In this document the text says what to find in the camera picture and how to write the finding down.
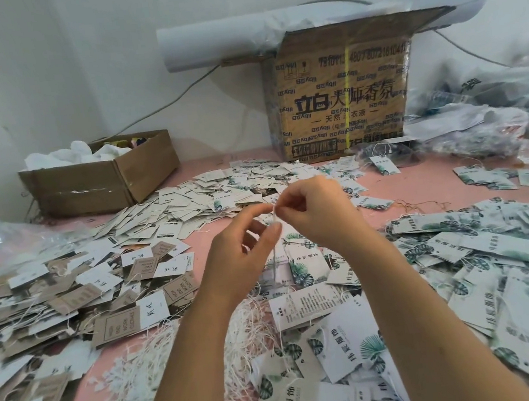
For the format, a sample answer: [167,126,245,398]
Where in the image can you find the pile of brown white tags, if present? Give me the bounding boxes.
[0,221,215,401]

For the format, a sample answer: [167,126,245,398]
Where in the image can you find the small open cardboard box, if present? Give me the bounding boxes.
[16,127,186,225]

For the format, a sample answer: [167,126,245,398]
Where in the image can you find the black cable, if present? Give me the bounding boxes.
[100,63,230,141]

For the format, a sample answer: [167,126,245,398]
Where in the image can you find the heap of clear plastic bags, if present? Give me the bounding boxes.
[395,35,529,176]

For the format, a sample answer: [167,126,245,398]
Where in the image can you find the pile of white strings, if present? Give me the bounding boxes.
[86,288,290,401]

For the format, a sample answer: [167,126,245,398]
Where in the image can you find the pile of green leaf tags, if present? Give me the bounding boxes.
[229,189,529,401]

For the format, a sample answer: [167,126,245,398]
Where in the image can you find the heap of small tags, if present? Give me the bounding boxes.
[80,144,397,250]

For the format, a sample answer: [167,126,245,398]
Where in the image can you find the person's left hand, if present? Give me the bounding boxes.
[189,201,292,308]

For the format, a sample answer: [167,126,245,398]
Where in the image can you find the white roll in plastic wrap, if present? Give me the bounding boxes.
[154,0,495,75]

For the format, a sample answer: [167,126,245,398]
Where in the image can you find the person's right hand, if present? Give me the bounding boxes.
[270,168,377,259]

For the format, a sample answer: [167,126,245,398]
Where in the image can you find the clear plastic bag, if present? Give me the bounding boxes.
[0,211,71,270]

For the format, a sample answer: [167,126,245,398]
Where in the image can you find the person's left forearm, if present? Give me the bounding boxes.
[122,290,271,401]

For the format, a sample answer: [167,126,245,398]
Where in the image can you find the single white leaf print tag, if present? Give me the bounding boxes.
[252,225,300,291]

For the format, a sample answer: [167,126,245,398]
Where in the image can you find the white crumpled material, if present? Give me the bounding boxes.
[22,134,134,173]

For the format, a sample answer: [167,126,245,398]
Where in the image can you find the large printed cardboard box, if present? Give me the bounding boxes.
[258,4,472,169]

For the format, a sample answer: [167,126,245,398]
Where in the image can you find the person's right forearm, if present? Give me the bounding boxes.
[340,210,529,401]

